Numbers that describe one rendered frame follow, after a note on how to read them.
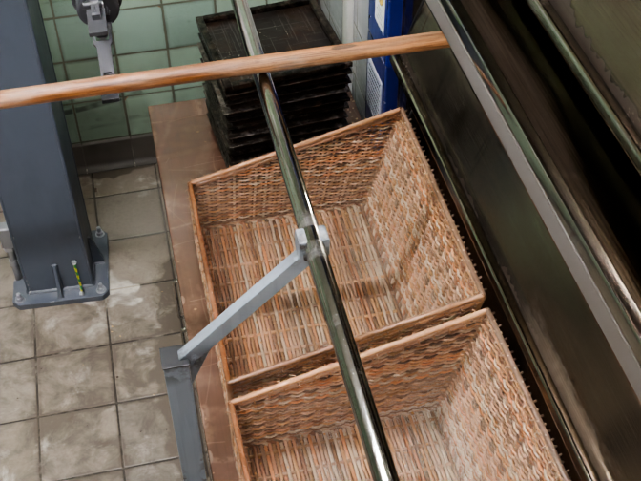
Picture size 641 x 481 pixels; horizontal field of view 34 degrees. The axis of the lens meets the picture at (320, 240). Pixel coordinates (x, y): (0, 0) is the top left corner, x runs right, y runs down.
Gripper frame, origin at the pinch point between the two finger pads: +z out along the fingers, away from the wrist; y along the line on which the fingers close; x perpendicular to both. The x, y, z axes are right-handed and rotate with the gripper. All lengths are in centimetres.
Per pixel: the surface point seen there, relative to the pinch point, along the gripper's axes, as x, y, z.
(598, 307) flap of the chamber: -48, -22, 85
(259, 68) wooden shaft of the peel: -25.2, -0.5, 7.2
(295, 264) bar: -24, 7, 46
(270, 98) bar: -25.8, 1.5, 13.1
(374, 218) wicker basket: -51, 58, -12
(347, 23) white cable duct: -59, 48, -73
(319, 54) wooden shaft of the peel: -35.3, -1.3, 6.8
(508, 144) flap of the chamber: -48, -22, 58
